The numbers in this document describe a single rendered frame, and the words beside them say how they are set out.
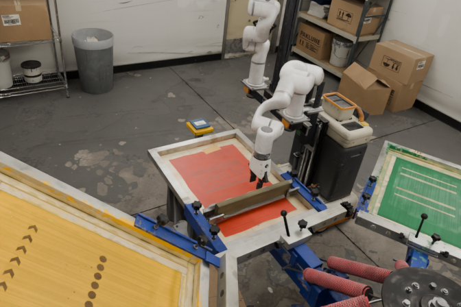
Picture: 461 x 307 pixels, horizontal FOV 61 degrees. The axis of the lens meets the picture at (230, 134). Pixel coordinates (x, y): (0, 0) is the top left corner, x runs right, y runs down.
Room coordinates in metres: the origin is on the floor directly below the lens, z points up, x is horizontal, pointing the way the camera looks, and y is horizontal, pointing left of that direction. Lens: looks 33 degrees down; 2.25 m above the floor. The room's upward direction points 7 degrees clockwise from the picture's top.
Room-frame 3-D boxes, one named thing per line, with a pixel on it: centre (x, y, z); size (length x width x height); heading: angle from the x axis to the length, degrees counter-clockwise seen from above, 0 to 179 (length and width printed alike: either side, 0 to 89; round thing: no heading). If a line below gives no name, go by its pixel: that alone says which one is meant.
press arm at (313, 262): (1.10, -0.35, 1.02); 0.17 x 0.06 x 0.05; 35
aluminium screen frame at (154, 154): (1.56, -0.03, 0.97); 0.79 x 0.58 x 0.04; 35
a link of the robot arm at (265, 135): (1.42, -0.17, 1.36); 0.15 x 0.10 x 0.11; 163
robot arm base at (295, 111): (2.05, -0.37, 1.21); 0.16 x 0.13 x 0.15; 122
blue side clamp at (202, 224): (1.20, 0.06, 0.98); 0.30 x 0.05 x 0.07; 35
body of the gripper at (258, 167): (1.39, -0.15, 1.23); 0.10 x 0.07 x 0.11; 36
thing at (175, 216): (1.48, 0.17, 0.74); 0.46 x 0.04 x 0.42; 35
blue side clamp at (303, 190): (1.52, -0.39, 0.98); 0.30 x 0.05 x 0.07; 35
